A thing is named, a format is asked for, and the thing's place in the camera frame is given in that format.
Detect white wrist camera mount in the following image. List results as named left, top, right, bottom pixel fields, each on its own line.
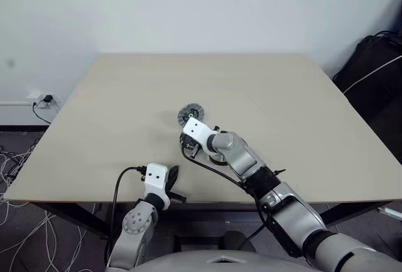
left=143, top=162, right=171, bottom=205
left=183, top=118, right=218, bottom=154

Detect grey round patterned disc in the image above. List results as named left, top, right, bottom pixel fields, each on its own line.
left=177, top=102, right=207, bottom=127

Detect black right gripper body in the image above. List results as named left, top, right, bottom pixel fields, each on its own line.
left=184, top=134, right=204, bottom=160

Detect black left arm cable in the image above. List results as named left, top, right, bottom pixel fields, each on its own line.
left=111, top=166, right=147, bottom=254

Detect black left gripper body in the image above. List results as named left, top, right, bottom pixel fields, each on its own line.
left=166, top=188, right=187, bottom=203

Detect gray robot torso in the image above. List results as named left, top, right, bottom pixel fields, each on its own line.
left=138, top=251, right=312, bottom=272

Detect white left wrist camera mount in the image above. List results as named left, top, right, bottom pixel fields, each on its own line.
left=143, top=162, right=171, bottom=205

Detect dark rounded shape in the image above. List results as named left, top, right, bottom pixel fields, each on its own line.
left=221, top=230, right=257, bottom=252

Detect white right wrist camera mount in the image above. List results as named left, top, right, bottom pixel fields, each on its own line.
left=183, top=118, right=218, bottom=154

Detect black bag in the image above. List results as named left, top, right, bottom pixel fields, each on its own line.
left=332, top=31, right=402, bottom=134

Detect white floor trunking piece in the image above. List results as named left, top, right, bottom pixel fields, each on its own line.
left=378, top=206, right=402, bottom=219

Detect white wall power strip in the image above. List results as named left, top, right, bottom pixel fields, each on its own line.
left=26, top=91, right=62, bottom=109

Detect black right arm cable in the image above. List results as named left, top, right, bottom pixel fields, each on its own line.
left=181, top=146, right=283, bottom=251

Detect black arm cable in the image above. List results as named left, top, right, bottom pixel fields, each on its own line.
left=181, top=146, right=283, bottom=251
left=111, top=166, right=147, bottom=254

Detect black power cord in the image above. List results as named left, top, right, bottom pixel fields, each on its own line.
left=31, top=101, right=51, bottom=125

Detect white floor cables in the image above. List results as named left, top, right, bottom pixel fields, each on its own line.
left=0, top=141, right=82, bottom=272

